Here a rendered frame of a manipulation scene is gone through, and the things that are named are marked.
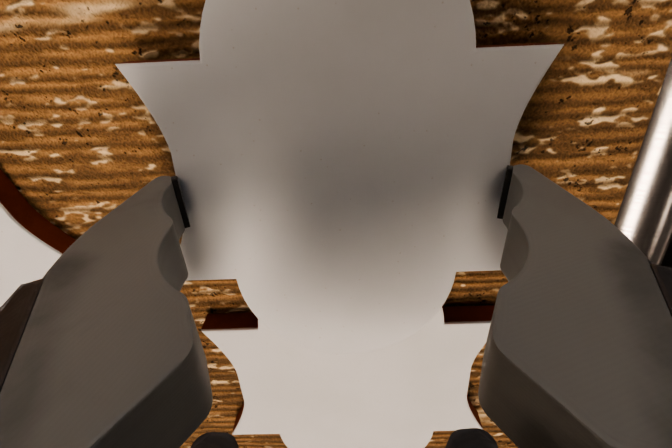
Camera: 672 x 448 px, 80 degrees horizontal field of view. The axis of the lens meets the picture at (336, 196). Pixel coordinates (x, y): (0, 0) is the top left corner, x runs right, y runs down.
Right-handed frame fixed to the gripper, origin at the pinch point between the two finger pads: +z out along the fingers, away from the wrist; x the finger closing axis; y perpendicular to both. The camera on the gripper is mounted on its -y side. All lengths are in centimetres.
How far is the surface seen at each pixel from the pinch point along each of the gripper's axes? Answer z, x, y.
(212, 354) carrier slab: 0.9, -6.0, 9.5
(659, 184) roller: 2.8, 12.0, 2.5
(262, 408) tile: -0.2, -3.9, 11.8
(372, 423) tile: -0.2, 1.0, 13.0
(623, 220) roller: 2.9, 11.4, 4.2
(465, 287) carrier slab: 1.0, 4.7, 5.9
